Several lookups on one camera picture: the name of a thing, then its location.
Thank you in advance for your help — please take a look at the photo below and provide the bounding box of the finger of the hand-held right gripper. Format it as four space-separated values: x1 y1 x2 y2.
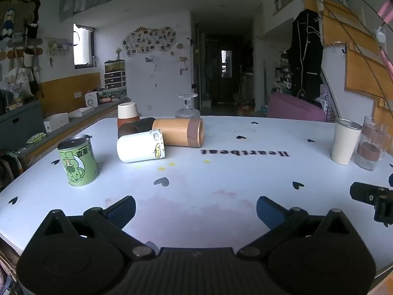
350 182 393 205
374 195 393 228

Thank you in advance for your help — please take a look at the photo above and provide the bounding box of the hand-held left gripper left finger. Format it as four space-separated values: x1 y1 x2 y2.
32 196 156 260

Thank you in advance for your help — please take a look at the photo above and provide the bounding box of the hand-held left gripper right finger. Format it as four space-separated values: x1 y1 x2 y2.
236 196 361 260

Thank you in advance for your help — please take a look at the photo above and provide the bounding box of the glass cup with brown sleeve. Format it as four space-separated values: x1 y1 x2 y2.
354 116 392 171

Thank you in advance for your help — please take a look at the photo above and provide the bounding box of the white cartoon print cup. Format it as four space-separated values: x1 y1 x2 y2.
117 129 167 163

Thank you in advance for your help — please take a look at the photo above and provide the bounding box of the dark brown cup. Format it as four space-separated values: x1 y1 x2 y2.
117 117 156 139

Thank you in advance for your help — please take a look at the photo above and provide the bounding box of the tan cup with brown band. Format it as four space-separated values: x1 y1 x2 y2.
152 118 205 148

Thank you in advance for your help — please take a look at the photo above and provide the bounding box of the white and brown cup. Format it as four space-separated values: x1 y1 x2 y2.
117 102 140 130

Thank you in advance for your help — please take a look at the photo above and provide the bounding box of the white tumbler with metal rim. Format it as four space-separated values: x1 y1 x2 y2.
331 118 363 165

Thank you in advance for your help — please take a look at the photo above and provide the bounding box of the green printed can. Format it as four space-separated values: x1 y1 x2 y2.
57 134 99 187

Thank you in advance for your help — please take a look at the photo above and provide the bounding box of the flat white box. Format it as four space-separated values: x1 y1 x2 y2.
68 107 96 118

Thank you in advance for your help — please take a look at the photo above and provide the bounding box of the pink sofa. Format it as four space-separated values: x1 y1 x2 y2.
267 92 326 122

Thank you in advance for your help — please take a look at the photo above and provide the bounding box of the white cardboard box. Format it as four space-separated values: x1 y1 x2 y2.
43 113 70 133

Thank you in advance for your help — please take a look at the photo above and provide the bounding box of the clear glass goblet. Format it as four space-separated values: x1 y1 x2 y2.
175 93 201 119

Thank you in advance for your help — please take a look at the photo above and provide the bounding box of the wooden staircase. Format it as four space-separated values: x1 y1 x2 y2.
302 0 393 120

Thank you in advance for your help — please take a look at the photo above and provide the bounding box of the white drawer unit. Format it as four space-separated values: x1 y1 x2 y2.
104 71 126 90

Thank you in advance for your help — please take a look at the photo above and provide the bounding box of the pink rod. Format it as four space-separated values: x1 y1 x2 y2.
377 0 393 79

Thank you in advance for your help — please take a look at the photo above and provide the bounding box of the grey cabinet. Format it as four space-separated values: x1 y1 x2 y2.
0 100 46 154

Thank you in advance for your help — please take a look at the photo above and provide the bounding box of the fish tank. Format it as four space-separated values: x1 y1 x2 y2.
104 59 125 73

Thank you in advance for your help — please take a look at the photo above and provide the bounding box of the black hanging coat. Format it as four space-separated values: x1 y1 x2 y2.
287 9 323 100

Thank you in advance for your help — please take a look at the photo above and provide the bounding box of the window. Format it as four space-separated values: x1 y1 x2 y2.
73 23 95 69

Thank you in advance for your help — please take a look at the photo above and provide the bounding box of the cloud-shaped photo collage board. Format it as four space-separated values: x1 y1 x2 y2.
122 26 176 56

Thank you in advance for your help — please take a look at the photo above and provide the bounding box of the white security camera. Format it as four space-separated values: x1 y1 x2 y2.
373 26 387 44

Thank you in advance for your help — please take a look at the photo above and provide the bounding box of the bear-shaped wall organizer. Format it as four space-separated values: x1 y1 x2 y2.
0 0 41 42

